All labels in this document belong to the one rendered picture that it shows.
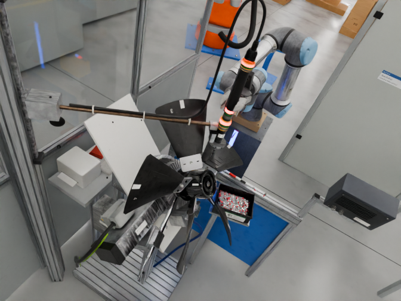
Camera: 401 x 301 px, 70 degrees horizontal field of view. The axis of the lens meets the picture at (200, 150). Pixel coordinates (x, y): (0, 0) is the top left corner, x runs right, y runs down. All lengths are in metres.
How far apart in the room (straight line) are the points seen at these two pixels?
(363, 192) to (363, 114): 1.50
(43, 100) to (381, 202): 1.44
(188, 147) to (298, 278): 1.76
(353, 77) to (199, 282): 2.08
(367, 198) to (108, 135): 1.18
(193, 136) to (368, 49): 1.90
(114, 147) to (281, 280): 1.82
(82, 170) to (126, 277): 0.95
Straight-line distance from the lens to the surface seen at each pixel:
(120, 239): 1.09
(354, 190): 1.53
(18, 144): 1.19
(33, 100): 1.05
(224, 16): 4.95
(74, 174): 1.50
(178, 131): 1.16
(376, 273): 3.15
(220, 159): 1.35
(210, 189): 1.19
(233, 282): 2.40
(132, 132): 1.27
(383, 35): 2.73
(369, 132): 3.05
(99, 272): 2.19
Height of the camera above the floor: 2.12
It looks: 44 degrees down
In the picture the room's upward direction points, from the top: 19 degrees clockwise
